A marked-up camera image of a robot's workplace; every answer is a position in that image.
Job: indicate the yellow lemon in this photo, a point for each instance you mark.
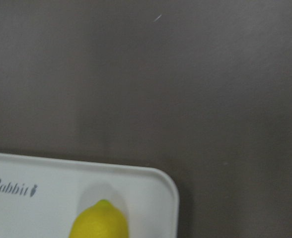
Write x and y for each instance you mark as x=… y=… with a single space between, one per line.
x=102 y=220

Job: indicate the white rabbit tray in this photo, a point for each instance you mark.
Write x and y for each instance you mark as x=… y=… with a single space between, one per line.
x=41 y=197

